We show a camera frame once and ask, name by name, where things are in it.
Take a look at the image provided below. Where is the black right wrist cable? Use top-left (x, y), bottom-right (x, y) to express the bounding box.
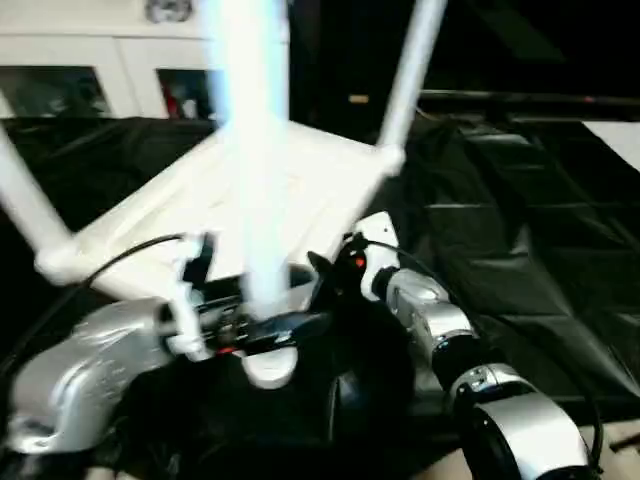
top-left (363, 239), bottom-right (605, 472)

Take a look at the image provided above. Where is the black mat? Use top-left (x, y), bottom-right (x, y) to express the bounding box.
top-left (0, 114), bottom-right (640, 471)

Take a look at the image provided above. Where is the large black case yellow label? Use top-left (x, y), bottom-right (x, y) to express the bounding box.
top-left (289, 0), bottom-right (425, 137)

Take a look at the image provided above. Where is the red bottle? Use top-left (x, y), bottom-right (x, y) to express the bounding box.
top-left (163, 82), bottom-right (185, 118)

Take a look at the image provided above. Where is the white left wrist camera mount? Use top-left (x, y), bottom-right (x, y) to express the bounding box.
top-left (158, 231), bottom-right (220, 362)

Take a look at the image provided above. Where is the white flat panel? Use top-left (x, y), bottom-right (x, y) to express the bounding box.
top-left (581, 119), bottom-right (640, 175)

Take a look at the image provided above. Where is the grey metal bar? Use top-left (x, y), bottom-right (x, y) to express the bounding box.
top-left (416, 90), bottom-right (640, 110)

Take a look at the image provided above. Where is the white cabinet with glass doors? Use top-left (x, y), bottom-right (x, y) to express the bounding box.
top-left (0, 0), bottom-right (292, 121)

